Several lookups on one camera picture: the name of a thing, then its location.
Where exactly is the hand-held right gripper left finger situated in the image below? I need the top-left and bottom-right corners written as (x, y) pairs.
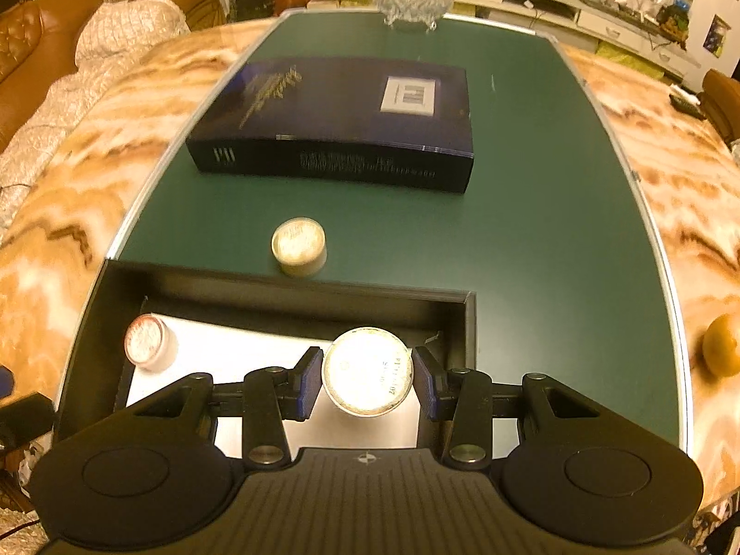
top-left (118, 347), bottom-right (323, 470)

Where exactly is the large round white-lid tin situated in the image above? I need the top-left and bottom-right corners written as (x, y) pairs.
top-left (321, 327), bottom-right (415, 418)

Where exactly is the orange fruit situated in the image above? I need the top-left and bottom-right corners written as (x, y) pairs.
top-left (701, 313), bottom-right (740, 378)

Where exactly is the white TV cabinet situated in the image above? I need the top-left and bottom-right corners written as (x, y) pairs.
top-left (312, 0), bottom-right (703, 79)

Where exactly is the small red-lid round jar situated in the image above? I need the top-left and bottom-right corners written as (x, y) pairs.
top-left (123, 312), bottom-right (177, 372)

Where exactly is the black gift box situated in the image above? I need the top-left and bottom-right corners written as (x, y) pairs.
top-left (55, 259), bottom-right (478, 463)

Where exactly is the green desktop board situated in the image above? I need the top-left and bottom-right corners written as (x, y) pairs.
top-left (107, 8), bottom-right (695, 457)

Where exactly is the yellow bag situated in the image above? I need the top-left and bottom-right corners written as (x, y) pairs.
top-left (595, 40), bottom-right (644, 66)

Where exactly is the brown leather armchair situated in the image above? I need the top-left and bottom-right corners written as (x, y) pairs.
top-left (697, 69), bottom-right (740, 142)

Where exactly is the brown leather sofa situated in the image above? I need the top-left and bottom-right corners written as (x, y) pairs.
top-left (0, 0), bottom-right (226, 151)

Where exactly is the tray of ornaments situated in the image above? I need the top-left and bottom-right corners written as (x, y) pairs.
top-left (567, 0), bottom-right (691, 41)

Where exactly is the black remote control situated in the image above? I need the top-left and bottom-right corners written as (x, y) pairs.
top-left (669, 92), bottom-right (707, 121)

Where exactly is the dark blue box lid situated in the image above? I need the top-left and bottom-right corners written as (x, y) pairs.
top-left (185, 56), bottom-right (476, 194)

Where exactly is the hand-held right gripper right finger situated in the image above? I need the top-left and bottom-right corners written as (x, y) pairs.
top-left (413, 345), bottom-right (614, 471)

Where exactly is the wall poster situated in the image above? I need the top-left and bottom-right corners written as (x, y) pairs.
top-left (702, 14), bottom-right (732, 59)

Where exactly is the small white-lid round jar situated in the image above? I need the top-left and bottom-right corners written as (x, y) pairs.
top-left (271, 217), bottom-right (328, 277)

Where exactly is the white quilted sofa cover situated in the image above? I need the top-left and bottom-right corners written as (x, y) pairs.
top-left (0, 0), bottom-right (191, 244)

